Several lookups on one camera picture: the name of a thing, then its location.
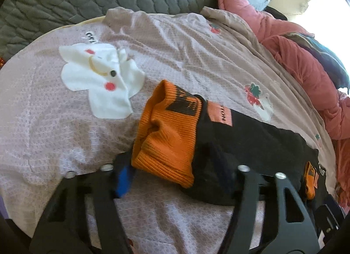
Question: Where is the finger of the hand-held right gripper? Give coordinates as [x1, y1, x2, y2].
[314, 196, 345, 245]

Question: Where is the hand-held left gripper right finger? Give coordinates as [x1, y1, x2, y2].
[209, 145, 321, 254]

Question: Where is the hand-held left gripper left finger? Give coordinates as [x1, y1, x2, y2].
[29, 152, 136, 254]

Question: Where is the black and orange small garment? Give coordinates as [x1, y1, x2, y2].
[131, 79, 332, 208]

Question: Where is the pink printed bed sheet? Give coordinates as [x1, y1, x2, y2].
[0, 6, 340, 254]

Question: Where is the pink padded jacket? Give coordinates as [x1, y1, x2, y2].
[217, 0, 350, 212]

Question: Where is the striped multicolour cloth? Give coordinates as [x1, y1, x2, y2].
[284, 32, 350, 92]

